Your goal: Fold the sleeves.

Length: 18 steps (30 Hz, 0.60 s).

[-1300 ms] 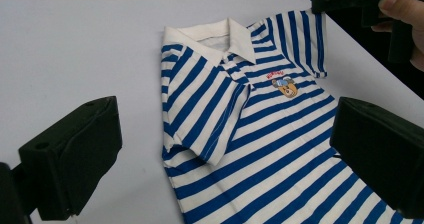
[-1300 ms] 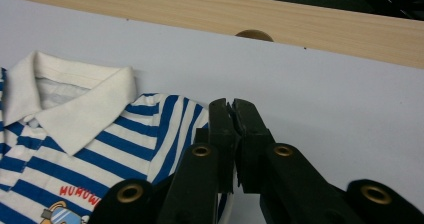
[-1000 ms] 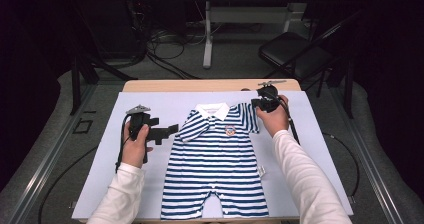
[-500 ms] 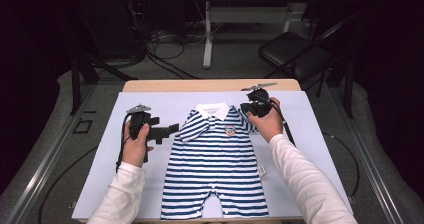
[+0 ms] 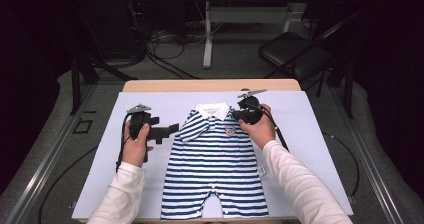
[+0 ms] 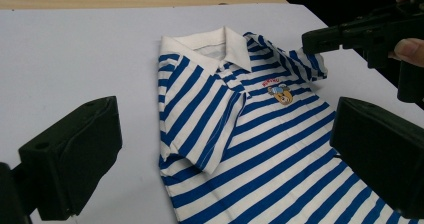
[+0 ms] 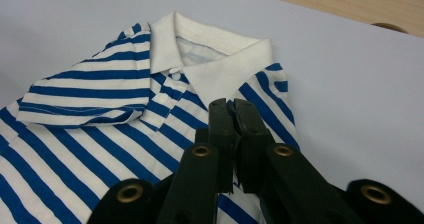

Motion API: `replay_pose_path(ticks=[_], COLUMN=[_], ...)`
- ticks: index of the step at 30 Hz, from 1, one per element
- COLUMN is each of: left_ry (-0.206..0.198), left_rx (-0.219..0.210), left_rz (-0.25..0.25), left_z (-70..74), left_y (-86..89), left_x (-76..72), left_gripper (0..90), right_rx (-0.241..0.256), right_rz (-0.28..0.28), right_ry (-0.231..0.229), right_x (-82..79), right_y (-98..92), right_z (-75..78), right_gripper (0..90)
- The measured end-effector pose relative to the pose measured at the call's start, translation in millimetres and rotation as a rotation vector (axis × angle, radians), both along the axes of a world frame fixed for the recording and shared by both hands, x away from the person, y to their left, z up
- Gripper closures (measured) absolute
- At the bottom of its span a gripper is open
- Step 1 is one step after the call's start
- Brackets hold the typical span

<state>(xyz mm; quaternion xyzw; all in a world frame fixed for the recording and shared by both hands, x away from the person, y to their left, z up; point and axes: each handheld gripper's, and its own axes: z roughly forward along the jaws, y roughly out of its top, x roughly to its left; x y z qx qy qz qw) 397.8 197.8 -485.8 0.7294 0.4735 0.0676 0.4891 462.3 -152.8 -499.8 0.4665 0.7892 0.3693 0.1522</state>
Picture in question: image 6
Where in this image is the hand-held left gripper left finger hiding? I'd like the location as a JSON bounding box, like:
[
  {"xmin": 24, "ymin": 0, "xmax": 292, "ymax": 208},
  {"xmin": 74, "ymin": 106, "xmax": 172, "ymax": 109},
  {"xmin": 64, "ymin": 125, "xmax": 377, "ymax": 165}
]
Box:
[{"xmin": 18, "ymin": 96, "xmax": 123, "ymax": 222}]

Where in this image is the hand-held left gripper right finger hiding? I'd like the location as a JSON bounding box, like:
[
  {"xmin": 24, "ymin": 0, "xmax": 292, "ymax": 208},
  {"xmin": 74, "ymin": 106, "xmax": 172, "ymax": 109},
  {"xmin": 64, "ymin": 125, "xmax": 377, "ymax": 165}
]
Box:
[{"xmin": 329, "ymin": 96, "xmax": 424, "ymax": 220}]

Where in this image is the blue white striped baby romper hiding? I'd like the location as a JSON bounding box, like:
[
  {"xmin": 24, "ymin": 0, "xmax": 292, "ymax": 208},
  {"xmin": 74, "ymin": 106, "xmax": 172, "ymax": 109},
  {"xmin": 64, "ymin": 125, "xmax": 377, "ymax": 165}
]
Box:
[{"xmin": 157, "ymin": 25, "xmax": 424, "ymax": 224}]

